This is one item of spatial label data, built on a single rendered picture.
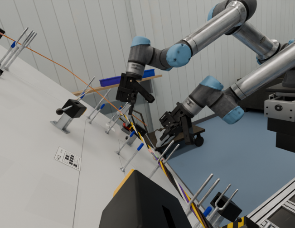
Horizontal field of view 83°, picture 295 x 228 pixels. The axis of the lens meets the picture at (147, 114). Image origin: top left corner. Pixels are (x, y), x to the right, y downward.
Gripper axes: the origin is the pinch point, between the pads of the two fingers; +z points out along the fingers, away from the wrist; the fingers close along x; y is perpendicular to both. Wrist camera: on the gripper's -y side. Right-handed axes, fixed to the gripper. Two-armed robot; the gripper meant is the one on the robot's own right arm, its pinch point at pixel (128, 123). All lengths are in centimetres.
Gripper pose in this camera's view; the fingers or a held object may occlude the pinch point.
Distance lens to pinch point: 71.2
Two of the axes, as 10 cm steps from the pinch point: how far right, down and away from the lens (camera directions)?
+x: 1.1, 0.8, -9.9
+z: -2.2, 9.7, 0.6
